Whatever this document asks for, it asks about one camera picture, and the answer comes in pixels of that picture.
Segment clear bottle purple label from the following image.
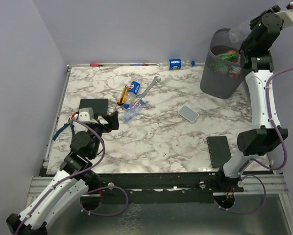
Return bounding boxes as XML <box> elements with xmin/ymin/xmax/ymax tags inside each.
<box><xmin>122</xmin><ymin>97</ymin><xmax>146</xmax><ymax>123</ymax></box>

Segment grey mesh waste bin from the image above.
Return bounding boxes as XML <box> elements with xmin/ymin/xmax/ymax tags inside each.
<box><xmin>200</xmin><ymin>28</ymin><xmax>244</xmax><ymax>99</ymax></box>

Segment red handled screwdriver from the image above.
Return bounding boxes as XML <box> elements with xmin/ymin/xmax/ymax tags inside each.
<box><xmin>90</xmin><ymin>63</ymin><xmax>106</xmax><ymax>67</ymax></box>

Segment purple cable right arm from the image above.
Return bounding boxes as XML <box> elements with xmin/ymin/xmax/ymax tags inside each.
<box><xmin>236</xmin><ymin>63</ymin><xmax>293</xmax><ymax>215</ymax></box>

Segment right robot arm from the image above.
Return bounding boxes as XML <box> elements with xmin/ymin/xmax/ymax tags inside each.
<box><xmin>215</xmin><ymin>9</ymin><xmax>288</xmax><ymax>191</ymax></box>

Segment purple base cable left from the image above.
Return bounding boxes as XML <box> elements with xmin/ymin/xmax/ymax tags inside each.
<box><xmin>79</xmin><ymin>186</ymin><xmax>129</xmax><ymax>216</ymax></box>

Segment Pepsi bottle blue label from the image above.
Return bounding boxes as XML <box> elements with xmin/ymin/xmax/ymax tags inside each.
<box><xmin>123</xmin><ymin>81</ymin><xmax>141</xmax><ymax>109</ymax></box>

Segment red green label water bottle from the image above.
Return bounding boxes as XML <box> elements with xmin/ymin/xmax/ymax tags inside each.
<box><xmin>227</xmin><ymin>66</ymin><xmax>242</xmax><ymax>78</ymax></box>

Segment grey white rectangular pad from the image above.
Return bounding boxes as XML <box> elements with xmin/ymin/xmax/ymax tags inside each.
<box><xmin>178</xmin><ymin>105</ymin><xmax>199</xmax><ymax>123</ymax></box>

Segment black box left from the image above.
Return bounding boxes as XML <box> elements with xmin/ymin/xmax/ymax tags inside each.
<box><xmin>78</xmin><ymin>98</ymin><xmax>109</xmax><ymax>118</ymax></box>

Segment silver open-end wrench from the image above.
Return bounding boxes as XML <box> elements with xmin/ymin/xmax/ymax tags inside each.
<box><xmin>136</xmin><ymin>76</ymin><xmax>161</xmax><ymax>98</ymax></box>

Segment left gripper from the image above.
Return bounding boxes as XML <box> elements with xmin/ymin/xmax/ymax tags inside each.
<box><xmin>86</xmin><ymin>110</ymin><xmax>119</xmax><ymax>158</ymax></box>

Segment green plastic bottle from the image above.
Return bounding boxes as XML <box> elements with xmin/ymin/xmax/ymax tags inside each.
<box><xmin>209</xmin><ymin>54</ymin><xmax>237</xmax><ymax>74</ymax></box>

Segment blue handled screwdriver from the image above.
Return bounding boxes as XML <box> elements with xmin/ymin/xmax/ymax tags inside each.
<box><xmin>130</xmin><ymin>63</ymin><xmax>150</xmax><ymax>67</ymax></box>

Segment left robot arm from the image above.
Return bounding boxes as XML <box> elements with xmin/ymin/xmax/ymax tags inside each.
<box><xmin>6</xmin><ymin>108</ymin><xmax>119</xmax><ymax>235</ymax></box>

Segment black notebook right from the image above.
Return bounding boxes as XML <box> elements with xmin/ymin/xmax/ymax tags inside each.
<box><xmin>207</xmin><ymin>136</ymin><xmax>231</xmax><ymax>168</ymax></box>

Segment blue handled pliers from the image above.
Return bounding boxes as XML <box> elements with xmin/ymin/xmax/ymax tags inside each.
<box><xmin>52</xmin><ymin>118</ymin><xmax>75</xmax><ymax>141</ymax></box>

